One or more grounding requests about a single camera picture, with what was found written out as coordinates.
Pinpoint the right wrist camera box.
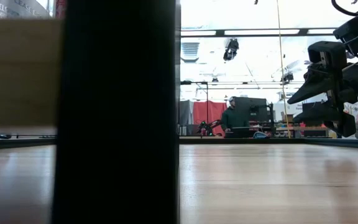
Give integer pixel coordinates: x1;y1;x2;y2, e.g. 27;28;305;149
307;40;348;70

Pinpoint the black stand frame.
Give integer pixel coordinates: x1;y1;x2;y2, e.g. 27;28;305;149
180;80;210;103

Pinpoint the yellow vertical pole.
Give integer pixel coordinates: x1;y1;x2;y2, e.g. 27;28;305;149
275;0;291;139

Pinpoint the person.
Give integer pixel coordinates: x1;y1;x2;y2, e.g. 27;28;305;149
221;96;251;138

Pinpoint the red cloth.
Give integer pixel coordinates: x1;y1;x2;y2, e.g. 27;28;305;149
193;100;228;138

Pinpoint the black computer monitor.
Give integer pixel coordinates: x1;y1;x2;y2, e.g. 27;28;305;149
234;96;275;123

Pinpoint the wooden shelf board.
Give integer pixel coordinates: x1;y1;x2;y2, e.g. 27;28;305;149
0;19;65;128

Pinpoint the white Celsius can black lid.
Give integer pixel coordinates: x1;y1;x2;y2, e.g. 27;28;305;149
0;0;52;19

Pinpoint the dark small monitor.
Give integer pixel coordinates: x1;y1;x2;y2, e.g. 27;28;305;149
301;101;324;113

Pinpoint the ceiling air vent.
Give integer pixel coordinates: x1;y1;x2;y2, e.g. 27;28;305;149
180;41;201;63

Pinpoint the black vertical post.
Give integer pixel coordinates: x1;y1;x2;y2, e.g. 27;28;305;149
50;0;181;224

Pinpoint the small hanging black camera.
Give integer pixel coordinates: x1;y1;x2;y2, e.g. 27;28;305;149
280;70;295;85

